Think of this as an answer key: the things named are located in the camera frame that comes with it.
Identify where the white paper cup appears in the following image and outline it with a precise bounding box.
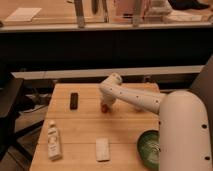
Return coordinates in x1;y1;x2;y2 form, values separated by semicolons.
135;106;145;112

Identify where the black office chair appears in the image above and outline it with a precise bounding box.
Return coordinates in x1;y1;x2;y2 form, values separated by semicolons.
0;64;45;163

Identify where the green ribbed bowl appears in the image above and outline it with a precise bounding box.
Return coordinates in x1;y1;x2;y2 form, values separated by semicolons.
137;130;160;171

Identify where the white plastic bottle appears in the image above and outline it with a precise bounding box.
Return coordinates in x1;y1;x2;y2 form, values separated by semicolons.
47;120;62;161

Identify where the white paper sheet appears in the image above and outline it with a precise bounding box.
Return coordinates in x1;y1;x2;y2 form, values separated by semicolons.
5;7;41;22

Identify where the grey metal post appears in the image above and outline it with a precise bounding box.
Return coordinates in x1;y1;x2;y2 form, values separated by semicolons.
74;0;85;28
132;0;142;27

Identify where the grey metal post left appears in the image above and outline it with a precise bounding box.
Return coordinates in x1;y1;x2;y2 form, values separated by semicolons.
74;0;85;28

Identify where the grey metal post right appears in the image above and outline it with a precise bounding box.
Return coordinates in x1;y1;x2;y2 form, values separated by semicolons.
132;0;142;27

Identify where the black rectangular remote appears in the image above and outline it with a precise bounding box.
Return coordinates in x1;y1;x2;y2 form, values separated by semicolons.
70;92;78;110

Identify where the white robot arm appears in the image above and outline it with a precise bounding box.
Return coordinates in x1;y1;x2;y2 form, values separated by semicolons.
99;73;213;171

